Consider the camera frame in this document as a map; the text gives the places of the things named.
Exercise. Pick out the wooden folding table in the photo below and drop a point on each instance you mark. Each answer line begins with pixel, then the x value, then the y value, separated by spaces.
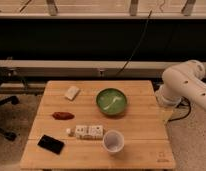
pixel 146 141

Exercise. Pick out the black smartphone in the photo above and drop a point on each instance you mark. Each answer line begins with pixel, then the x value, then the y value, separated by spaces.
pixel 51 144

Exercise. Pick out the red pepper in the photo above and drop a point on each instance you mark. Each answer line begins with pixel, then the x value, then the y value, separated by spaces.
pixel 62 115

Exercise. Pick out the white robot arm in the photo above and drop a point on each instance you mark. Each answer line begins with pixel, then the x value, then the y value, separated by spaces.
pixel 183 80

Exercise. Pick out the green bowl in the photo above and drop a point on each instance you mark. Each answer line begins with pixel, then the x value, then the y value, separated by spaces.
pixel 111 101

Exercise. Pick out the white sponge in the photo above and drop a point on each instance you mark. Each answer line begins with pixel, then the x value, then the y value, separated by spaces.
pixel 72 92

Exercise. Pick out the white patterned bottle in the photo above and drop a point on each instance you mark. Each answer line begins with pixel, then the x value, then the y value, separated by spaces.
pixel 92 132

